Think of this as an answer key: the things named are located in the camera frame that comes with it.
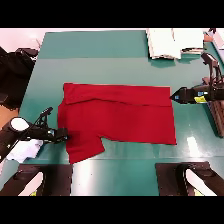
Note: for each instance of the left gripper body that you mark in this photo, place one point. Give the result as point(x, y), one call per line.
point(59, 135)

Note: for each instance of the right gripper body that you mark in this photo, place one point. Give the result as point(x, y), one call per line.
point(189, 95)

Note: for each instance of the red T-shirt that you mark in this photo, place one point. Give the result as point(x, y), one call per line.
point(126, 116)

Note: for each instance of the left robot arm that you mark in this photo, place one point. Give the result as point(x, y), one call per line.
point(13, 133)

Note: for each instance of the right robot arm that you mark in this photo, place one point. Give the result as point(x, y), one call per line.
point(173, 176)

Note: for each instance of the white garment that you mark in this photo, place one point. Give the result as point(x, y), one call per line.
point(188, 38)
point(25, 150)
point(161, 43)

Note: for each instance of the black garment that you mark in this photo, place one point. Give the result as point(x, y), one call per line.
point(15, 80)

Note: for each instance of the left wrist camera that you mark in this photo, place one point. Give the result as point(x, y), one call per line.
point(44, 116)

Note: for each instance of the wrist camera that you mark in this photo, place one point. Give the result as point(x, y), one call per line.
point(213, 66)
point(44, 116)

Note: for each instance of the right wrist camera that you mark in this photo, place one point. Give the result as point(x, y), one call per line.
point(213, 66)

